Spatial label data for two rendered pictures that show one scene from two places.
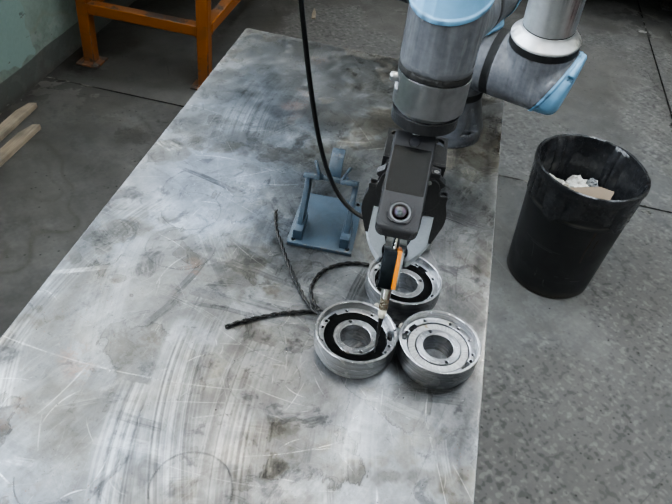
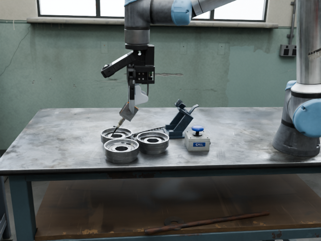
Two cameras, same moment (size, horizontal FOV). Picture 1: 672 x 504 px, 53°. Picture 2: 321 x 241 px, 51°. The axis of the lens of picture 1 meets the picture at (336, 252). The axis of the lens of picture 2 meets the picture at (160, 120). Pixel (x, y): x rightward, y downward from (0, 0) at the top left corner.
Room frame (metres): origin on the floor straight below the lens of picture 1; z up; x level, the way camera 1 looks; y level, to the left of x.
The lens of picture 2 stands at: (0.47, -1.08, 1.24)
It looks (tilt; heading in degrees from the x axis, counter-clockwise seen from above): 19 degrees down; 76
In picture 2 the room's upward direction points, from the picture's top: 2 degrees clockwise
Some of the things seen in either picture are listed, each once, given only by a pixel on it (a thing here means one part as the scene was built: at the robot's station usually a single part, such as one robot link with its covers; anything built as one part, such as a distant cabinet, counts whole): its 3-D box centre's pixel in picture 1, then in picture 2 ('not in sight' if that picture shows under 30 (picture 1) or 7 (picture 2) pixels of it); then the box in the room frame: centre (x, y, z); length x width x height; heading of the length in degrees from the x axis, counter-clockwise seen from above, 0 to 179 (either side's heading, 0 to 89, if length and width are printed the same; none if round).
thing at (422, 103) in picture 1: (427, 90); (136, 37); (0.64, -0.07, 1.15); 0.08 x 0.08 x 0.05
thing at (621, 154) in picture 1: (568, 221); not in sight; (1.71, -0.71, 0.21); 0.34 x 0.34 x 0.43
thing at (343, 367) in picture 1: (354, 340); (116, 138); (0.57, -0.04, 0.82); 0.10 x 0.10 x 0.04
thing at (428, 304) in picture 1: (402, 287); (152, 143); (0.68, -0.10, 0.82); 0.10 x 0.10 x 0.04
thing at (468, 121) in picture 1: (448, 104); (297, 133); (1.17, -0.17, 0.85); 0.15 x 0.15 x 0.10
